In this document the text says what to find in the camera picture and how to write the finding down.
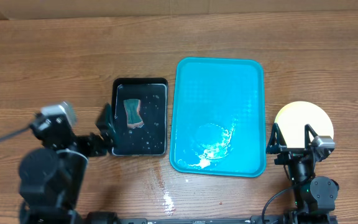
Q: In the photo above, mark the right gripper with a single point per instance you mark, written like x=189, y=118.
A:
x=289, y=154

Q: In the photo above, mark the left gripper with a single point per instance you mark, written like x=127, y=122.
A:
x=99, y=147

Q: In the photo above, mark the yellow-green plate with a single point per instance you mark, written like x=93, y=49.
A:
x=293, y=117

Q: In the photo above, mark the green scrub sponge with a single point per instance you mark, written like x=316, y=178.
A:
x=132, y=109

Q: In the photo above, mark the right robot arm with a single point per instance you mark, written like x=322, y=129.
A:
x=314, y=195

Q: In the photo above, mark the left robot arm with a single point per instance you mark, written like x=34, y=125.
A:
x=51, y=176

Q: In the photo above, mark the black water tray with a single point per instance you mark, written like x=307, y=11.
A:
x=151, y=138

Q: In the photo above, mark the teal plastic tray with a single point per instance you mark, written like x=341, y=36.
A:
x=218, y=117

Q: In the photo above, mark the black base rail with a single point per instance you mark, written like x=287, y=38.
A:
x=197, y=221

